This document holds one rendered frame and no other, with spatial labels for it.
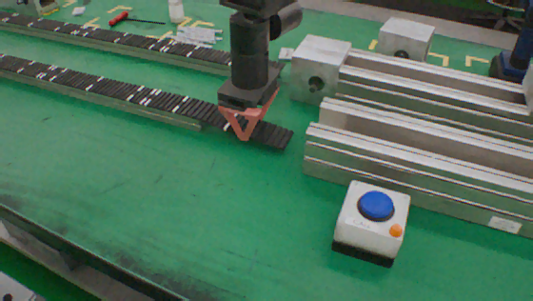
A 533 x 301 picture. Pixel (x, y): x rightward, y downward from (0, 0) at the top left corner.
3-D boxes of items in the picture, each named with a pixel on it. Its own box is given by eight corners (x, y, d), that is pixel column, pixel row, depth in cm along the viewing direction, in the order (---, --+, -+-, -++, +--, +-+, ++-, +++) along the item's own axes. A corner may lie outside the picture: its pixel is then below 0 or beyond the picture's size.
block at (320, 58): (285, 105, 77) (286, 61, 70) (305, 75, 85) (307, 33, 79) (329, 116, 74) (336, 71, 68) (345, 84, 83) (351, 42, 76)
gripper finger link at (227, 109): (273, 128, 69) (275, 81, 63) (257, 153, 64) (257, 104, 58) (238, 118, 71) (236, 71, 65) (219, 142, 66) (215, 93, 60)
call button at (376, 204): (355, 217, 49) (358, 207, 47) (363, 195, 52) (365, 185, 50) (387, 227, 48) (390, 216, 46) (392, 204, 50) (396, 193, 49)
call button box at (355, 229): (329, 250, 51) (336, 220, 47) (347, 199, 58) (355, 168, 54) (390, 270, 49) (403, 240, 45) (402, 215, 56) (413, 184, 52)
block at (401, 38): (368, 73, 86) (376, 33, 80) (384, 53, 93) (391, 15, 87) (413, 87, 82) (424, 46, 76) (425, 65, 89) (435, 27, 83)
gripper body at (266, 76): (281, 79, 66) (283, 38, 61) (255, 112, 58) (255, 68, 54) (245, 70, 68) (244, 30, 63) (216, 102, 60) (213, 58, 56)
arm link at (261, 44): (220, 10, 54) (252, 20, 51) (250, -3, 58) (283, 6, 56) (222, 55, 58) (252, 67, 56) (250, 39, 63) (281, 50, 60)
